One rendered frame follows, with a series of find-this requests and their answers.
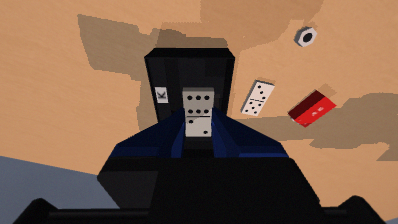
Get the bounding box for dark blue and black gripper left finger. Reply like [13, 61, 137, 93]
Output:
[108, 106, 186, 159]

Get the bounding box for grey hex nut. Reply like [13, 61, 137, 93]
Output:
[294, 27, 317, 47]

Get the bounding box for white and grey domino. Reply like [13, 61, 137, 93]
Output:
[240, 80, 275, 116]

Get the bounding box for beige domino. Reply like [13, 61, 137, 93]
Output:
[182, 87, 214, 137]

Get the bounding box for black three-compartment bin rack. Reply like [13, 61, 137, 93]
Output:
[144, 48, 235, 158]

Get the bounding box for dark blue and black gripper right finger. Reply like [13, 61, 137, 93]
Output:
[211, 106, 290, 158]

